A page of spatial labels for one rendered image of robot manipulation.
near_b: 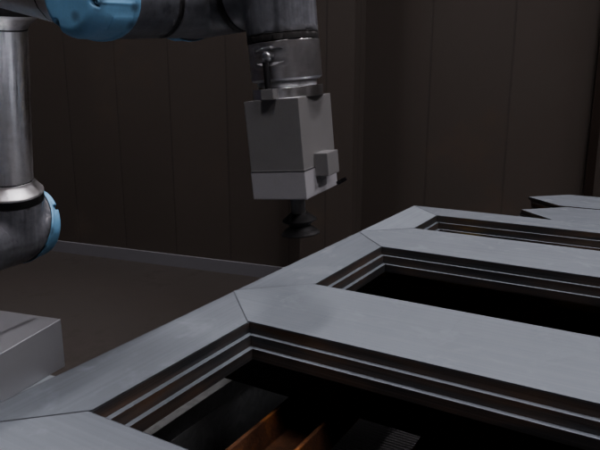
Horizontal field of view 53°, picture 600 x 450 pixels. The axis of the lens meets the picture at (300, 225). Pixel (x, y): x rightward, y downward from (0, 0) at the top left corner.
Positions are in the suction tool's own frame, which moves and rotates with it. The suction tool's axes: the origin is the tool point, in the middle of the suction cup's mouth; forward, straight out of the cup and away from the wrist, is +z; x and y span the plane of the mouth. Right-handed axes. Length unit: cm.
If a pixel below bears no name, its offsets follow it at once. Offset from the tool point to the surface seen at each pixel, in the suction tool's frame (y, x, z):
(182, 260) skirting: 247, 212, 89
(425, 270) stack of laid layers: 47, -1, 19
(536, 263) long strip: 50, -21, 18
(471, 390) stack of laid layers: 1.6, -18.1, 17.5
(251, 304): 10.8, 14.4, 13.7
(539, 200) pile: 120, -16, 22
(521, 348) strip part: 11.5, -22.2, 16.6
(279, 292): 17.0, 13.0, 14.1
